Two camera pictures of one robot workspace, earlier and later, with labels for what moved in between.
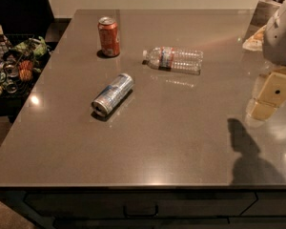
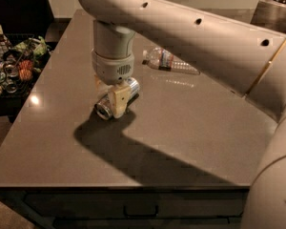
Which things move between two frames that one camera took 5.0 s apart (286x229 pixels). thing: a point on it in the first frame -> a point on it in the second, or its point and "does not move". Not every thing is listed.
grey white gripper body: [281, 43] -> [112, 69]
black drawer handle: [141, 215] does not move
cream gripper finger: [278, 88] -> [117, 96]
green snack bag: [36, 46] does not move
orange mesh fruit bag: [25, 70] does not move
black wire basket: [15, 61] does not move
